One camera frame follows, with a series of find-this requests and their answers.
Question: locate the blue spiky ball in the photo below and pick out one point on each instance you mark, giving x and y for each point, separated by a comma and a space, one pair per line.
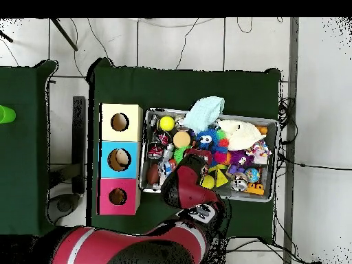
207, 140

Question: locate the pink spiky ball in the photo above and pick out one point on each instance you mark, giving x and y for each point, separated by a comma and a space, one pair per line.
223, 158

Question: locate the mint green cloth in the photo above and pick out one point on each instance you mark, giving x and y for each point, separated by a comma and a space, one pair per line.
204, 114

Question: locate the cream knitted cloth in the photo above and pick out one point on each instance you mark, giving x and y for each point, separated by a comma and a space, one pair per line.
242, 135

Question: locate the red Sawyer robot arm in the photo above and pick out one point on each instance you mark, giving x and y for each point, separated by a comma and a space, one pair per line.
187, 190

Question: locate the clear mesh bin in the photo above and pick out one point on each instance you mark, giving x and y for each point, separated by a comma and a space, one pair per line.
144, 190

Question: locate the wooden box with three holes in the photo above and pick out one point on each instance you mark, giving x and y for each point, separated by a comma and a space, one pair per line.
132, 159

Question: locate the orange foam disc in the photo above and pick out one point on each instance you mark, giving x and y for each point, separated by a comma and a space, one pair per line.
181, 139

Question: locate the yellow ball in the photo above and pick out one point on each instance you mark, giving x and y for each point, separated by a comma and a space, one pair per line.
208, 182
166, 123

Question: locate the red soda can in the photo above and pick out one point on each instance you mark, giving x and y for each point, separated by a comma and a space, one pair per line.
155, 150

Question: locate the brown toy football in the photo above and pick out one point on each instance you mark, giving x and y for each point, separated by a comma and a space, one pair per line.
152, 175

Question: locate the colourful patterned cloth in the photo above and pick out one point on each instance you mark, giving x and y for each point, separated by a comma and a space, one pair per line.
259, 148

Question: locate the dark green table cloth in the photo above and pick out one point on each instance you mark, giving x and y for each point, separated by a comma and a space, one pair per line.
27, 137
165, 88

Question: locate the black tripod leg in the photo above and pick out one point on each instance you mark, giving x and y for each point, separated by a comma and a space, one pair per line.
63, 34

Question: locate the green cup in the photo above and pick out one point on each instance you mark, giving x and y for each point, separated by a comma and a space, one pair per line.
5, 114

